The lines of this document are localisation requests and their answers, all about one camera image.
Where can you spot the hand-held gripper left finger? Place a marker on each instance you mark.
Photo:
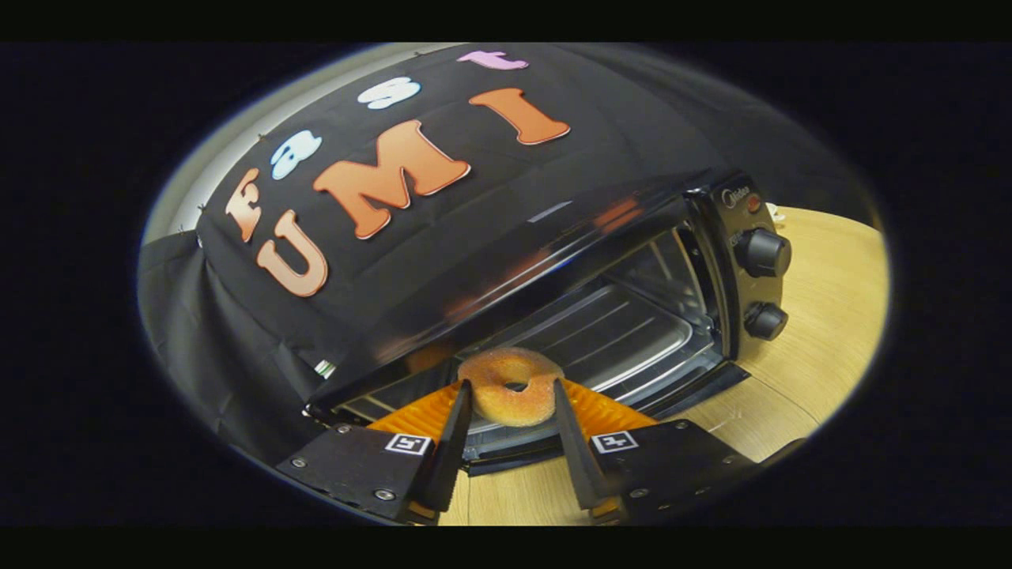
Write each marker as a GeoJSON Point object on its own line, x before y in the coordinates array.
{"type": "Point", "coordinates": [451, 458]}

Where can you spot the black toaster oven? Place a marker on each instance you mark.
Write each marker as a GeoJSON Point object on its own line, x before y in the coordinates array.
{"type": "Point", "coordinates": [553, 245]}

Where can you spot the sugared donut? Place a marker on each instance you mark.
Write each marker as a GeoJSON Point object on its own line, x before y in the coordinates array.
{"type": "Point", "coordinates": [494, 399]}

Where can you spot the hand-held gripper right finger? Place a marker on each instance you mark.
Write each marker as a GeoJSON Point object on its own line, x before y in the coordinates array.
{"type": "Point", "coordinates": [573, 458]}

